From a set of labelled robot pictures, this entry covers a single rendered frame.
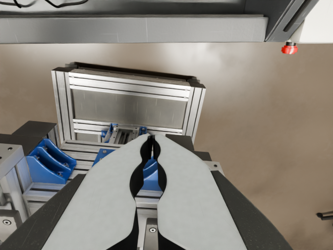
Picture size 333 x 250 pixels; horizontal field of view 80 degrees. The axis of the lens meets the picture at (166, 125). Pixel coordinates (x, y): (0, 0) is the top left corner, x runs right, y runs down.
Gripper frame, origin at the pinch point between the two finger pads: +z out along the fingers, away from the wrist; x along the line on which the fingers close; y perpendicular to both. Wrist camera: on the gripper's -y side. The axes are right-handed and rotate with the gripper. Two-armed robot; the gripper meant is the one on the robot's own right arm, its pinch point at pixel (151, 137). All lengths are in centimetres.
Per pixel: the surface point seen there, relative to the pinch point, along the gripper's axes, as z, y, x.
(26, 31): 26.5, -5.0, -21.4
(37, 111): 122, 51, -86
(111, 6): 38.5, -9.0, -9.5
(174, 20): 26.5, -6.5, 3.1
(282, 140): 121, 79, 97
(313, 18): 23.5, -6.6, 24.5
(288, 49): 40, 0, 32
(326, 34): 23.5, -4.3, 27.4
